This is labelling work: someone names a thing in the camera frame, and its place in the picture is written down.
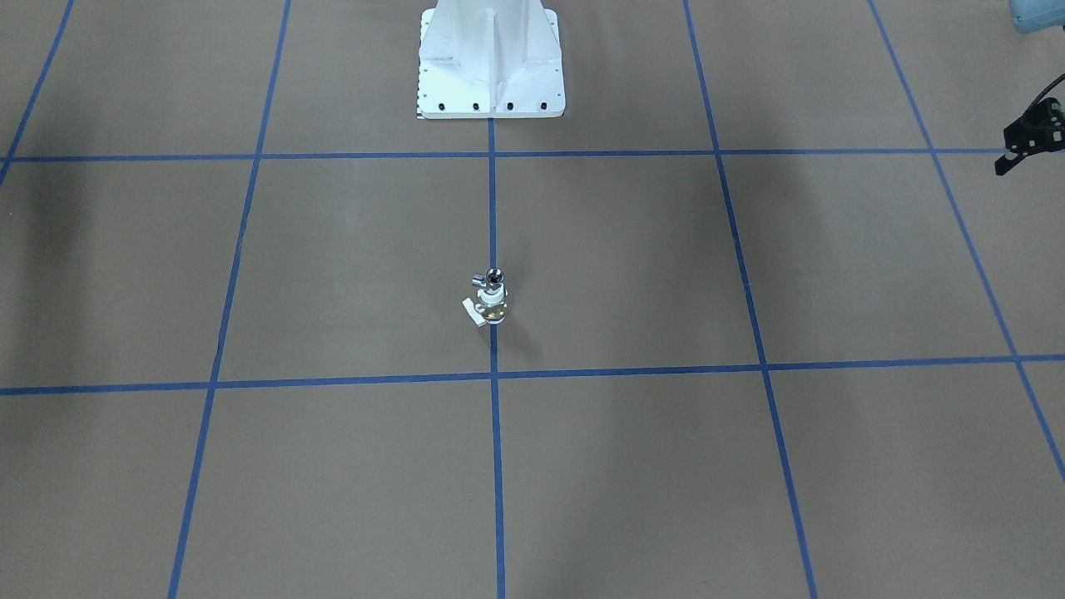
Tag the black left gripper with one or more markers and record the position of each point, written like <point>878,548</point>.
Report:
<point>1032,136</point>

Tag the chrome elbow pipe fitting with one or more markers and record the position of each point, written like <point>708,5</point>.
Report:
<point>490,281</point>

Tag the white PPR brass valve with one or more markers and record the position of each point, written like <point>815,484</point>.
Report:
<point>487,307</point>

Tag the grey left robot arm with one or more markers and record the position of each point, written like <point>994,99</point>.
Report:
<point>1033,16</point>

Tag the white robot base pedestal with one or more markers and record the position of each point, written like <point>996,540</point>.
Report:
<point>490,60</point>

